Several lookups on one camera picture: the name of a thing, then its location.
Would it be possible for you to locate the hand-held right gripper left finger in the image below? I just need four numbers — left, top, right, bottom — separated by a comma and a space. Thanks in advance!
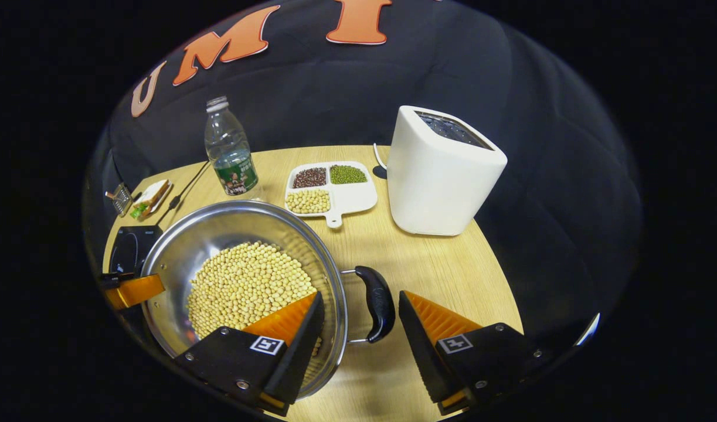
174, 291, 326, 417

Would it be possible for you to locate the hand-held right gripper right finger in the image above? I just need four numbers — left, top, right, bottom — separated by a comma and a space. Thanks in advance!
397, 290, 546, 417

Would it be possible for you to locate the black induction cooktop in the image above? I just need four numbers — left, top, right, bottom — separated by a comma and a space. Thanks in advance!
103, 225, 164, 276

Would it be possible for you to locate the steel pot with black handles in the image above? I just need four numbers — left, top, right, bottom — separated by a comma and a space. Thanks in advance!
140, 200, 397, 403

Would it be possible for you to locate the pile of soybeans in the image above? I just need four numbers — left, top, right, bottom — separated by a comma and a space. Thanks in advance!
186, 241, 324, 356

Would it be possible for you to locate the sandwich with lettuce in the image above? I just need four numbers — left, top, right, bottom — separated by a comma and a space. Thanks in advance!
129, 179, 173, 222

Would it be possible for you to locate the small soybeans portion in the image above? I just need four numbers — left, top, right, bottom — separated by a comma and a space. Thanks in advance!
286, 189, 331, 215

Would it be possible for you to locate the white divided plate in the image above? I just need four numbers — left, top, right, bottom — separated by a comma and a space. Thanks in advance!
284, 161, 379, 229

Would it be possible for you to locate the clear plastic water bottle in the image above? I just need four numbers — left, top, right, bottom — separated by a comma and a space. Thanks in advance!
204, 96, 260, 198

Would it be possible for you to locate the white toaster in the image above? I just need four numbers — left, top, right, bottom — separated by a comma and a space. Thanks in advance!
386, 105, 508, 237

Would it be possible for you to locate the red beans portion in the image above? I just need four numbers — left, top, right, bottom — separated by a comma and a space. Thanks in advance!
293, 168, 328, 189

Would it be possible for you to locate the green mung beans portion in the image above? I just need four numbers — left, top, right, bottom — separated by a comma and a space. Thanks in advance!
330, 165, 368, 185

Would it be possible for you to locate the black cooktop cable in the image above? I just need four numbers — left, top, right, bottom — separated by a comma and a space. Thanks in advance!
155, 161, 212, 227

